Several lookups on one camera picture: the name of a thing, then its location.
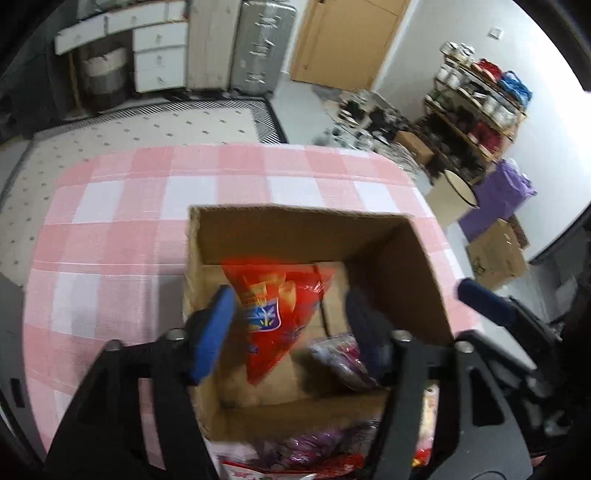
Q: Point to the purple bag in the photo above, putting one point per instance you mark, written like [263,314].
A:
[496,194]

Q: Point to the patterned floor rug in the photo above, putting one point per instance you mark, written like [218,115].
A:
[138,129]

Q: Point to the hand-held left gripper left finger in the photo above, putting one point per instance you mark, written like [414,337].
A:
[216,332]

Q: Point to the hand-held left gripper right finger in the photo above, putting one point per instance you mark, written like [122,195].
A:
[364,327]

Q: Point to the pile of shoes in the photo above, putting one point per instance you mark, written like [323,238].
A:
[369,120]

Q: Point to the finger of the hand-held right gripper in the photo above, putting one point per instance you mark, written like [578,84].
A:
[485,300]

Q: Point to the red chip bag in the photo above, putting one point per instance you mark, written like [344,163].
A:
[272,323]

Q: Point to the large cardboard box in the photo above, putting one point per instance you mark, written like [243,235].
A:
[496,258]

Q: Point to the pink checked tablecloth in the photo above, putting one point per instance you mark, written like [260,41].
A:
[115,207]

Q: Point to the wooden door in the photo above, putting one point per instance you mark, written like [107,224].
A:
[341,41]

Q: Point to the red white snack packet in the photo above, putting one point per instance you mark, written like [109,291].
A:
[240,471]

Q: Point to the small cardboard box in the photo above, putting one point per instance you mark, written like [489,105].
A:
[413,147]

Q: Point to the wooden shoe rack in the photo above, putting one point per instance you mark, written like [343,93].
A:
[466,134]

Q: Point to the white light switch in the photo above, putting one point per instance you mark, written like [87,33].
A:
[496,33]

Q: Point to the silver suitcase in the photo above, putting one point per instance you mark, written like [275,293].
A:
[261,46]

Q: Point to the beige suitcase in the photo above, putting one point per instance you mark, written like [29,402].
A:
[212,46]

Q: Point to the beige waste bin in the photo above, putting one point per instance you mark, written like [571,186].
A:
[445,203]

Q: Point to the pale pink snack packet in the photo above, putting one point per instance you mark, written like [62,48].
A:
[429,415]

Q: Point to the grey white laundry basket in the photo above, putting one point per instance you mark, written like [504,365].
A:
[104,74]

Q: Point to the white drawer desk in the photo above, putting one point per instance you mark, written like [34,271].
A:
[159,55]

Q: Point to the purple red snack packet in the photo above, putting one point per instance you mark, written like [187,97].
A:
[337,362]

